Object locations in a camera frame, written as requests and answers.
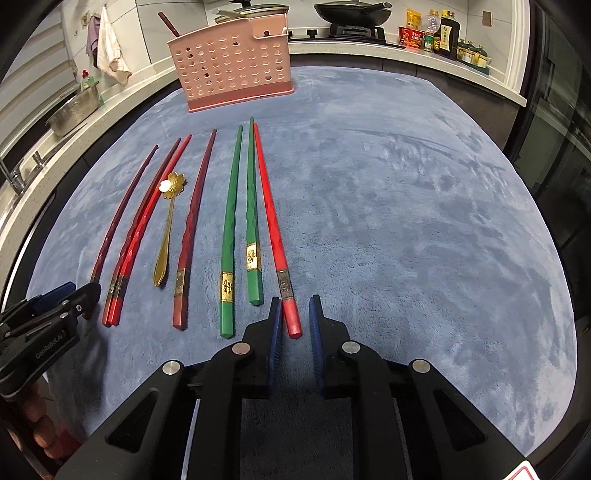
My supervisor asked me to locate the black wok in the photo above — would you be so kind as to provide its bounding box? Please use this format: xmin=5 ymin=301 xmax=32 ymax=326
xmin=314 ymin=1 xmax=393 ymax=26

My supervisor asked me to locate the white window blind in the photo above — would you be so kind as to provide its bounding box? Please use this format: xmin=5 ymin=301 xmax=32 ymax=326
xmin=0 ymin=28 xmax=79 ymax=153

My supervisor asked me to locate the white hanging towel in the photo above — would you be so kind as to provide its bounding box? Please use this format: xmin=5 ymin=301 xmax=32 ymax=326
xmin=96 ymin=7 xmax=132 ymax=84

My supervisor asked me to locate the blue plush mat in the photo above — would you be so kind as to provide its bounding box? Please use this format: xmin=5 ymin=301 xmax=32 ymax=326
xmin=25 ymin=66 xmax=578 ymax=480

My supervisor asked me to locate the chrome faucet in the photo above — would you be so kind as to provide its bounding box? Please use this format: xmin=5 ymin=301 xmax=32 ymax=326
xmin=0 ymin=150 xmax=47 ymax=192

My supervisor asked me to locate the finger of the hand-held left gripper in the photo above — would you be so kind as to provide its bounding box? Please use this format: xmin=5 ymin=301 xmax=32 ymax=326
xmin=55 ymin=282 xmax=102 ymax=320
xmin=28 ymin=281 xmax=77 ymax=312

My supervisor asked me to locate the person's left hand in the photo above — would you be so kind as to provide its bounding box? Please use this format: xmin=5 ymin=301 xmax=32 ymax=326
xmin=21 ymin=385 xmax=70 ymax=460

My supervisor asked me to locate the pink perforated utensil holder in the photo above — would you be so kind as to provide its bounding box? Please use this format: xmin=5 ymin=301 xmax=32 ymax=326
xmin=166 ymin=14 xmax=295 ymax=113

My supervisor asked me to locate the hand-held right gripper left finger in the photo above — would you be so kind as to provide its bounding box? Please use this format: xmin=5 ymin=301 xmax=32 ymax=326
xmin=54 ymin=296 xmax=283 ymax=480

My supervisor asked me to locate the dark sauce bottle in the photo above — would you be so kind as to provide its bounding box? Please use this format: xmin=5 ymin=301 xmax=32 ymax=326
xmin=434 ymin=11 xmax=461 ymax=58

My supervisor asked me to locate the purple hanging cloth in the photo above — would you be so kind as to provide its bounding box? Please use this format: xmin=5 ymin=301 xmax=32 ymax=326
xmin=85 ymin=16 xmax=102 ymax=68

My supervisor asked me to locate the bright red chopstick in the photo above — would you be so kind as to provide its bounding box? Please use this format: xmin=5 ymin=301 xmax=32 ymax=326
xmin=253 ymin=123 xmax=303 ymax=337
xmin=110 ymin=134 xmax=193 ymax=328

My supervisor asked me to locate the dark red chopstick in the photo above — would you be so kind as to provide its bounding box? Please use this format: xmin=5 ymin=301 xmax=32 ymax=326
xmin=157 ymin=11 xmax=182 ymax=37
xmin=102 ymin=137 xmax=182 ymax=326
xmin=172 ymin=128 xmax=218 ymax=330
xmin=90 ymin=144 xmax=160 ymax=283

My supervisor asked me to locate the gas stove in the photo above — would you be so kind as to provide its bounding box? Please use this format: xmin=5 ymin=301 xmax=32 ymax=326
xmin=288 ymin=25 xmax=389 ymax=44

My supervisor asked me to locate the green chopstick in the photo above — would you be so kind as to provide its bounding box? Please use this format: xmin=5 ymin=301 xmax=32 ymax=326
xmin=218 ymin=124 xmax=245 ymax=337
xmin=246 ymin=117 xmax=265 ymax=307

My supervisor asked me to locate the gold flower spoon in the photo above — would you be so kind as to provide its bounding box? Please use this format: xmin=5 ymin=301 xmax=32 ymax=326
xmin=152 ymin=172 xmax=186 ymax=288

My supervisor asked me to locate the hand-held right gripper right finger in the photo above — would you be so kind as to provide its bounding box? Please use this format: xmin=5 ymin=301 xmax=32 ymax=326
xmin=308 ymin=294 xmax=527 ymax=480

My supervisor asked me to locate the stainless steel basin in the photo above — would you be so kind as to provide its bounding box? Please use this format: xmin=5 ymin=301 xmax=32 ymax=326
xmin=45 ymin=82 xmax=102 ymax=137

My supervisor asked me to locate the red snack packet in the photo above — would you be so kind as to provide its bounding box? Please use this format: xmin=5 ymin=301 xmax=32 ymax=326
xmin=398 ymin=26 xmax=426 ymax=49

